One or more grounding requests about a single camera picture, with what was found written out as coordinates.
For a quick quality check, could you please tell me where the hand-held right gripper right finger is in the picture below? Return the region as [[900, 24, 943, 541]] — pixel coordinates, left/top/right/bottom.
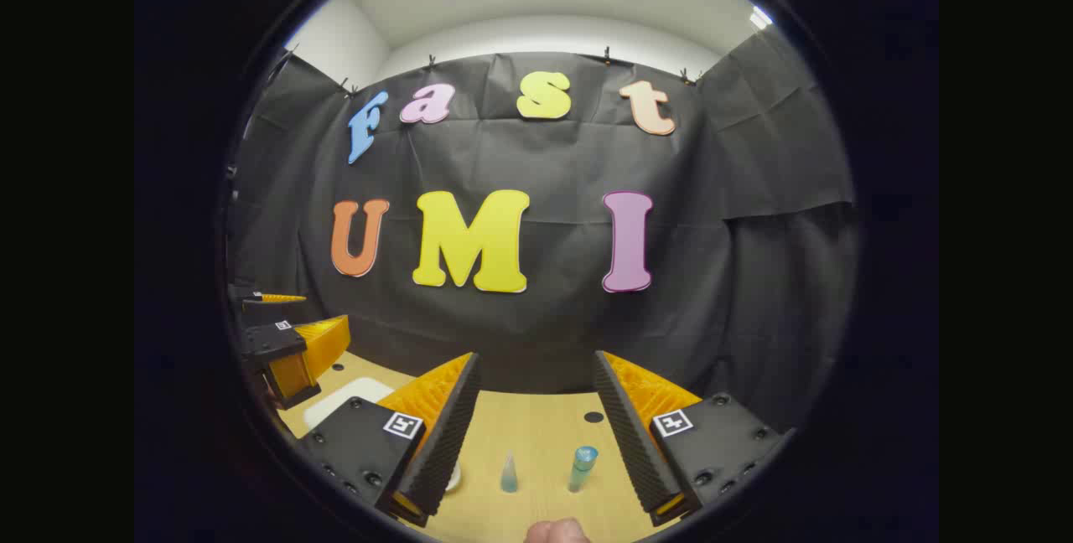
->
[[594, 349, 793, 527]]

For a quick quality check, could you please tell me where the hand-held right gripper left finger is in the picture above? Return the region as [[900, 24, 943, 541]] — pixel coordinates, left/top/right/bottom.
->
[[298, 350, 484, 529]]

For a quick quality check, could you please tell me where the teal bottle with blue cap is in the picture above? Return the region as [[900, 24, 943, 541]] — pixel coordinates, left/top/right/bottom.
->
[[568, 445, 599, 494]]

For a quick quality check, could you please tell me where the black backdrop cloth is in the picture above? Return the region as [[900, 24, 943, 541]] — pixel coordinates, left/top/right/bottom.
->
[[226, 23, 860, 435]]

